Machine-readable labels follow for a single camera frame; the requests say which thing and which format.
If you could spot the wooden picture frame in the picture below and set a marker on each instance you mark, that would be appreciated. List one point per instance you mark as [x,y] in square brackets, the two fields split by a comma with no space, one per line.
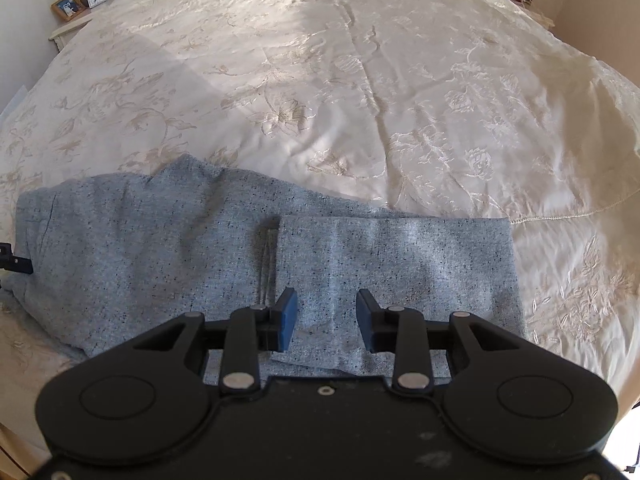
[67,7]

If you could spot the cream floral embroidered bedspread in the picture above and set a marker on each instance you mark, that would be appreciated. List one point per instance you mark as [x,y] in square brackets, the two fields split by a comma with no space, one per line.
[375,85]

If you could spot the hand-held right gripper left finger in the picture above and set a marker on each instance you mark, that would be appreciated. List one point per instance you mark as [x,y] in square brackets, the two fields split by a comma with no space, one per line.
[287,317]

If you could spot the cream bedside table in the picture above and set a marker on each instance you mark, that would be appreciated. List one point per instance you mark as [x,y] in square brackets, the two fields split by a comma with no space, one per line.
[70,27]

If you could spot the grey-blue speckled pants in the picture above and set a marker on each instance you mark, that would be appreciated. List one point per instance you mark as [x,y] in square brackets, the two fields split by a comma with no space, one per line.
[150,240]

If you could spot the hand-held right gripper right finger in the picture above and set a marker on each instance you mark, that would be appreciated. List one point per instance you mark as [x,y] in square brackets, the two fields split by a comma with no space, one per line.
[364,320]

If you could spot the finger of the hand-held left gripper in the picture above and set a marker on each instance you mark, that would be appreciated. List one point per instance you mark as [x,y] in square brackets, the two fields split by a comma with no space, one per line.
[14,260]

